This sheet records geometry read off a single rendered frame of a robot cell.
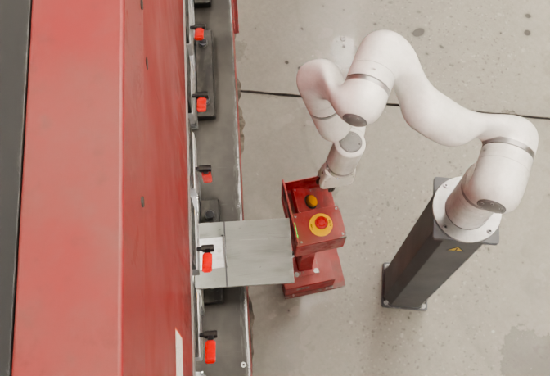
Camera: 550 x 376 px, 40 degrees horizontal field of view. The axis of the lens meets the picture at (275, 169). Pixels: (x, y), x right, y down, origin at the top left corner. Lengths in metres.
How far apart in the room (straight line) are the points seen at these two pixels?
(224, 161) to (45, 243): 1.57
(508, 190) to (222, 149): 0.92
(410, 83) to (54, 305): 1.11
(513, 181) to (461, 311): 1.44
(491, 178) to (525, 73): 1.86
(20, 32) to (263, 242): 1.33
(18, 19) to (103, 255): 0.28
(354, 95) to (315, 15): 1.98
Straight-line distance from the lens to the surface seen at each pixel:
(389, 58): 1.63
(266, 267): 2.04
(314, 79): 1.69
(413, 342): 3.07
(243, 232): 2.07
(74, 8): 0.84
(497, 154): 1.77
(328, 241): 2.31
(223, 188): 2.24
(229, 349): 2.13
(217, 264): 2.05
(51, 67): 0.81
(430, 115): 1.67
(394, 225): 3.16
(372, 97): 1.58
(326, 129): 1.86
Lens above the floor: 2.99
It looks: 69 degrees down
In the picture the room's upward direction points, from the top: 2 degrees clockwise
